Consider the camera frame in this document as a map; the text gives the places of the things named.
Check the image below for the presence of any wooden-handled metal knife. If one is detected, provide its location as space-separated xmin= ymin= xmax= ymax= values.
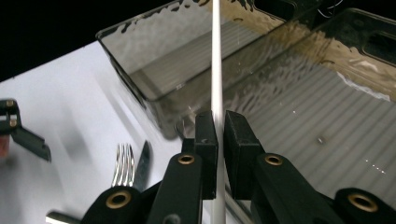
xmin=133 ymin=139 xmax=153 ymax=192

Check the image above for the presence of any wooden-handled metal fork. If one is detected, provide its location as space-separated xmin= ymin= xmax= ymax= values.
xmin=111 ymin=143 xmax=136 ymax=188

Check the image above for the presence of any smoky translucent plastic bin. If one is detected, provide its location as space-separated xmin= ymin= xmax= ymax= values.
xmin=95 ymin=0 xmax=316 ymax=105
xmin=148 ymin=7 xmax=396 ymax=224

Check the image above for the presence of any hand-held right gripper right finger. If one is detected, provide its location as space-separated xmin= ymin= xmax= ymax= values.
xmin=223 ymin=110 xmax=344 ymax=224

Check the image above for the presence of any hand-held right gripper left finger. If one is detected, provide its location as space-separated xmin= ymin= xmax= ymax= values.
xmin=146 ymin=110 xmax=219 ymax=224

